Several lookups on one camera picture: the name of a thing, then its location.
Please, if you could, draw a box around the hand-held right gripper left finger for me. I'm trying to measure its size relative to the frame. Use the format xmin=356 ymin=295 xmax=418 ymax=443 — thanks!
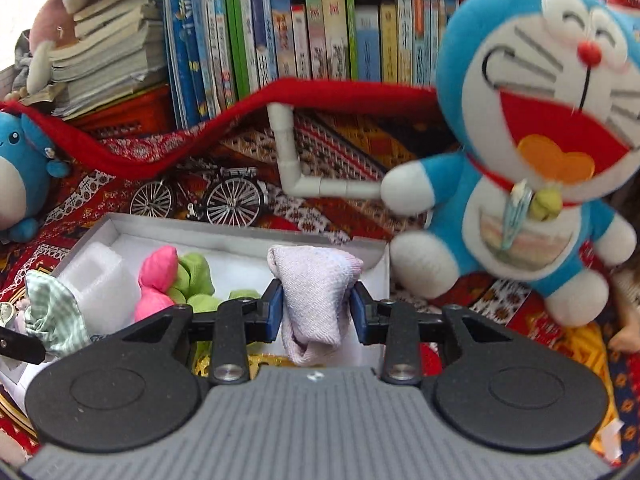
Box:
xmin=122 ymin=280 xmax=283 ymax=385

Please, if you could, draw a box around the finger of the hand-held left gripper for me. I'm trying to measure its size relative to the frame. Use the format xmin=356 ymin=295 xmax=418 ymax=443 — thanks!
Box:
xmin=0 ymin=327 xmax=47 ymax=366

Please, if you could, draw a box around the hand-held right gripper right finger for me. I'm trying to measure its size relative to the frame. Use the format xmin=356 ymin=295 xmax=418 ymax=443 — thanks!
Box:
xmin=350 ymin=282 xmax=516 ymax=385

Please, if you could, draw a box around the pinkish white cloth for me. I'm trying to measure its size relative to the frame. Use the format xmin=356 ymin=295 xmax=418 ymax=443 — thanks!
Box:
xmin=266 ymin=244 xmax=365 ymax=367

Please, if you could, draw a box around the green checkered cloth pouch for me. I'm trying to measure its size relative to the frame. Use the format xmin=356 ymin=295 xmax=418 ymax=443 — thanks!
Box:
xmin=24 ymin=269 xmax=92 ymax=357

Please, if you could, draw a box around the white cardboard box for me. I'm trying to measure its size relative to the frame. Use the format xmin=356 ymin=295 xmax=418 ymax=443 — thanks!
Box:
xmin=0 ymin=212 xmax=391 ymax=411

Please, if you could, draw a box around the white foam block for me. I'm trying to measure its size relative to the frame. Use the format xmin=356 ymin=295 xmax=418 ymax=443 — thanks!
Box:
xmin=57 ymin=242 xmax=141 ymax=333

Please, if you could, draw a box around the pink and green bow plush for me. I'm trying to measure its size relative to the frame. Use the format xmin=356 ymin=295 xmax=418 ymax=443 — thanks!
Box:
xmin=134 ymin=246 xmax=266 ymax=323

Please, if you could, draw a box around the miniature metal bicycle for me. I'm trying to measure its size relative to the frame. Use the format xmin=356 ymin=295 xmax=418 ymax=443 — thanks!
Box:
xmin=130 ymin=164 xmax=268 ymax=226

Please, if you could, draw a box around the white plastic pipe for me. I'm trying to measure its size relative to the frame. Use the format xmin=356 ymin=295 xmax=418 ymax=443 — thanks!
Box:
xmin=266 ymin=102 xmax=383 ymax=200

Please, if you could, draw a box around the blue whale plush toy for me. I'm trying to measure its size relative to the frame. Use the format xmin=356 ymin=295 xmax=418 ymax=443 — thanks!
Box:
xmin=0 ymin=110 xmax=71 ymax=243

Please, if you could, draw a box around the orange plastic crate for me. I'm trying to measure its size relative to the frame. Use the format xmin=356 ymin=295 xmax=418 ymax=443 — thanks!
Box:
xmin=67 ymin=82 xmax=176 ymax=138

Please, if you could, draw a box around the small brown-haired doll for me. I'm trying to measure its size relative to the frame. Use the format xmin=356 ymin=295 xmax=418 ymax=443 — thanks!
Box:
xmin=607 ymin=260 xmax=640 ymax=356

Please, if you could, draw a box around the row of colourful books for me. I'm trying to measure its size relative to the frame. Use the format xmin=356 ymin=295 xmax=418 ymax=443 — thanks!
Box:
xmin=162 ymin=0 xmax=501 ymax=128

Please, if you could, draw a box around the stack of worn books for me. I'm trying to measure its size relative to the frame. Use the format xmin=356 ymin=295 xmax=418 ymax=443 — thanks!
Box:
xmin=32 ymin=0 xmax=168 ymax=121

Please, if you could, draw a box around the blue robot cat plush toy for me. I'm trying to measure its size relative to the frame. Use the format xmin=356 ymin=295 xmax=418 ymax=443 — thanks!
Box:
xmin=380 ymin=0 xmax=640 ymax=328

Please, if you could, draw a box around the pink plush toy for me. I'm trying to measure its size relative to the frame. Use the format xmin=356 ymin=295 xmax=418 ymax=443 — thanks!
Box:
xmin=25 ymin=0 xmax=76 ymax=93

